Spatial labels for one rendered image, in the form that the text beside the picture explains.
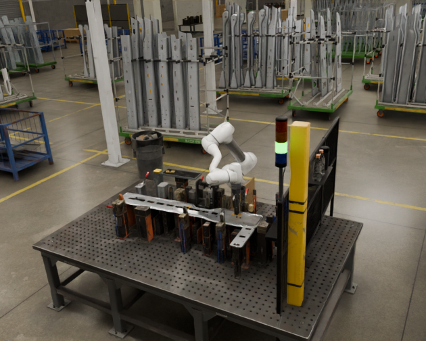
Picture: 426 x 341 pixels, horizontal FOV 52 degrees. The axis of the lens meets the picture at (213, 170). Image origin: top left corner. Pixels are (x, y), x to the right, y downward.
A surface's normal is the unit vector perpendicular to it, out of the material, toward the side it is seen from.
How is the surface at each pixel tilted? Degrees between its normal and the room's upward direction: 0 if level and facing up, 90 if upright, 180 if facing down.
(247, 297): 0
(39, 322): 0
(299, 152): 90
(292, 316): 0
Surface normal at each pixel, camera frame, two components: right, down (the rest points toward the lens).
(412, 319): -0.05, -0.92
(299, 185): -0.46, 0.36
